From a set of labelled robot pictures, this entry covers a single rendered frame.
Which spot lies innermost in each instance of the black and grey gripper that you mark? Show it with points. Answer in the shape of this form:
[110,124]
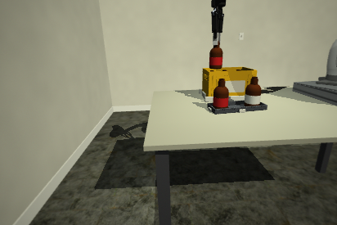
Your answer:
[217,19]

